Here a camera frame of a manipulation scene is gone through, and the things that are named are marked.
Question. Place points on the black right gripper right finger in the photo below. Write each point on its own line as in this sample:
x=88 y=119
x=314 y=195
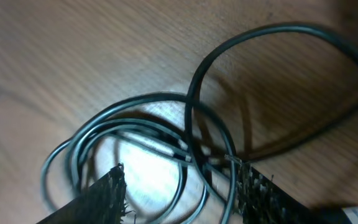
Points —
x=261 y=201

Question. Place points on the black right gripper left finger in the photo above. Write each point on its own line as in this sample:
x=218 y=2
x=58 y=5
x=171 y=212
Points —
x=102 y=203

